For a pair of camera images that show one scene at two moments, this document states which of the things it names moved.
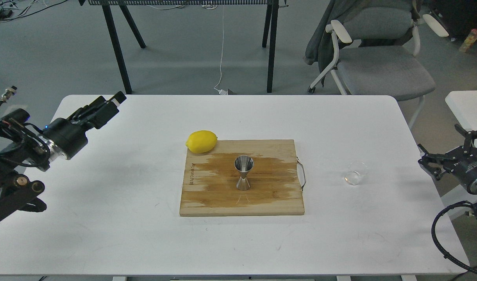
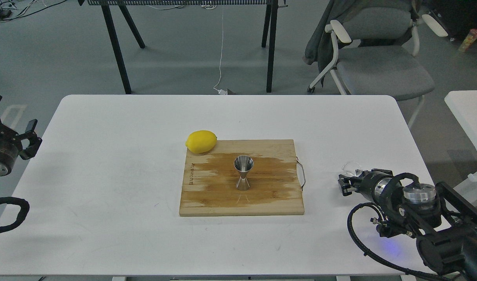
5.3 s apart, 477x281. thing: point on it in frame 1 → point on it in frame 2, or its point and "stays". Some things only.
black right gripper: x=467 y=168 → x=373 y=187
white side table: x=471 y=108 stays
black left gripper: x=68 y=137 → x=5 y=145
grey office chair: x=377 y=53 stays
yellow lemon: x=200 y=141 stays
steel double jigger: x=243 y=163 stays
